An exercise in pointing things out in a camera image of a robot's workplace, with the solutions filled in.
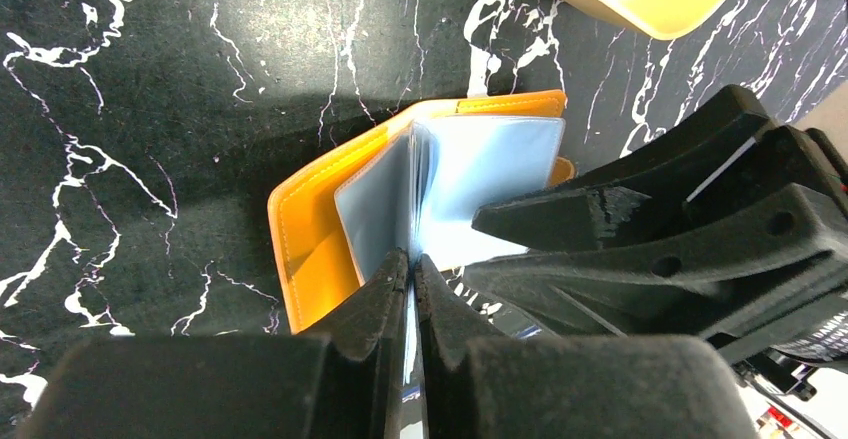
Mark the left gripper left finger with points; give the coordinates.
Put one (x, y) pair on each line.
(340, 378)

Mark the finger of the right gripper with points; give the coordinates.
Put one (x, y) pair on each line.
(629, 200)
(755, 261)

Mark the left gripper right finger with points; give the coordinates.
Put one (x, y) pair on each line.
(481, 383)

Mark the orange leather card holder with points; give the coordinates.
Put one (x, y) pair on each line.
(413, 182)

